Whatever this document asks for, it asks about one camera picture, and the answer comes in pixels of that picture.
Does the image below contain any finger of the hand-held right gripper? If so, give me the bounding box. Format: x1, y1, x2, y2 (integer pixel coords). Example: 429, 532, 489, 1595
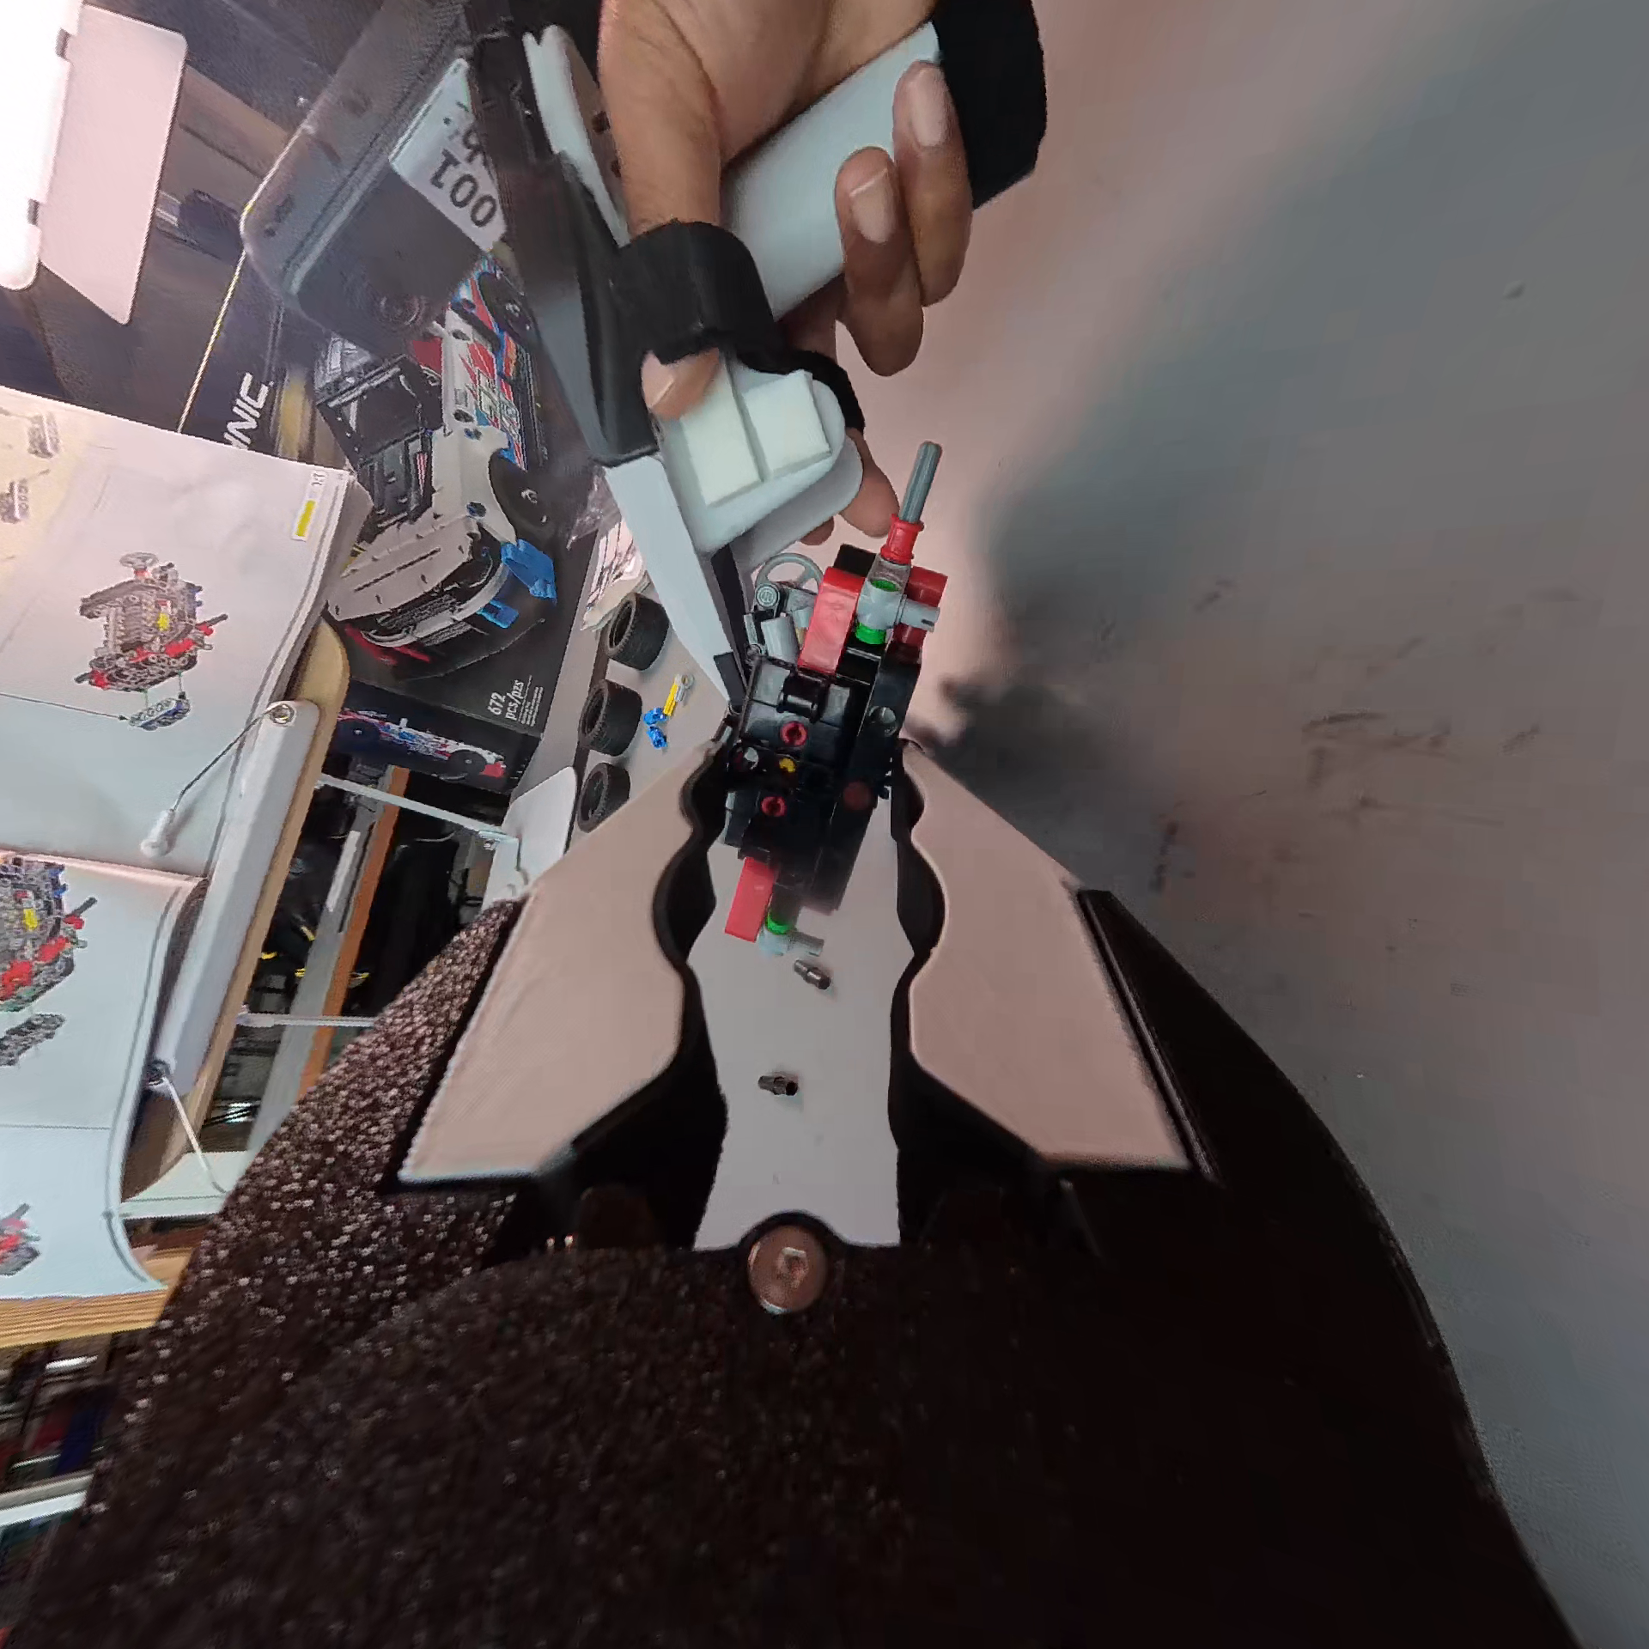
602, 458, 764, 700

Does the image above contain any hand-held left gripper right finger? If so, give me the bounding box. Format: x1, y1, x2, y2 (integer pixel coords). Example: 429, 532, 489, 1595
886, 743, 1195, 1174

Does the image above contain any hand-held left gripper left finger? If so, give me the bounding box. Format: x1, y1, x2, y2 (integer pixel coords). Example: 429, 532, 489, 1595
396, 740, 741, 1186

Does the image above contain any black red brick assembly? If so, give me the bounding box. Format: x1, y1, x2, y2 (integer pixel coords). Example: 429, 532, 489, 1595
717, 442, 958, 970

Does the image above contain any grey desk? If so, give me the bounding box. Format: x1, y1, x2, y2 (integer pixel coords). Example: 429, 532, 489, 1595
501, 0, 1649, 1638

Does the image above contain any person's right hand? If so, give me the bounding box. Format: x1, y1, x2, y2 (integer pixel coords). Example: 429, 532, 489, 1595
595, 0, 977, 542

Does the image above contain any black toy car box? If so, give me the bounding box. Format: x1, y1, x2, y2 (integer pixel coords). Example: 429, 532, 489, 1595
180, 250, 623, 789

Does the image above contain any building instruction booklet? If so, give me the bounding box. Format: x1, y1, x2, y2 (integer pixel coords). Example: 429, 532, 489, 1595
0, 386, 375, 1303

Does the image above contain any white panel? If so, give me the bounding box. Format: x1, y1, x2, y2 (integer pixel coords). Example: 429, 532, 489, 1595
0, 0, 190, 326

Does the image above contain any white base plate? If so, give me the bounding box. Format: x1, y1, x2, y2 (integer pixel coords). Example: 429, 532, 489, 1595
504, 769, 576, 906

